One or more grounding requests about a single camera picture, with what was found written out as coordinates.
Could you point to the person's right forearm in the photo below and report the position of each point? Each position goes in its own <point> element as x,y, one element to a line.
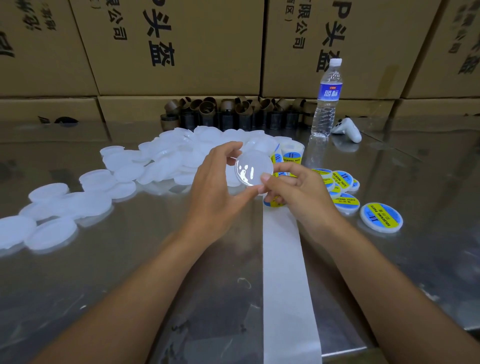
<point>405,307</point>

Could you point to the white handheld controller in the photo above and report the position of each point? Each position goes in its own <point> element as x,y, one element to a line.
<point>347,130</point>

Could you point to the pile of white plastic lids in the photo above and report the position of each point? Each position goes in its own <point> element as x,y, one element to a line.
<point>172,150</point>

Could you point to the person's right hand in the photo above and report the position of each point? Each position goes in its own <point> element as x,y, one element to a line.
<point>307,199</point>

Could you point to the row of dark cardboard tubes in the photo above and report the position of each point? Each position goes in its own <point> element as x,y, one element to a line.
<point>219,114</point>

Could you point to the person's left hand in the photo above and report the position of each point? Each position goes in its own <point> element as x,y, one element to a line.
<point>210,202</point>

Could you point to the stack of brown cardboard boxes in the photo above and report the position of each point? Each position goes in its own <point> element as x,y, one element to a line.
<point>180,49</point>

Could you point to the sticker roll with backing strip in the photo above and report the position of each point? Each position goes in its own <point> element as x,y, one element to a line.
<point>289,315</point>

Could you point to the clear plastic water bottle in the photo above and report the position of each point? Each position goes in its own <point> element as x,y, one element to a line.
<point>327,100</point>

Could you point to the person's left forearm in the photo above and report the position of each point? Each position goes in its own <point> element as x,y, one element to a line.
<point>112,311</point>

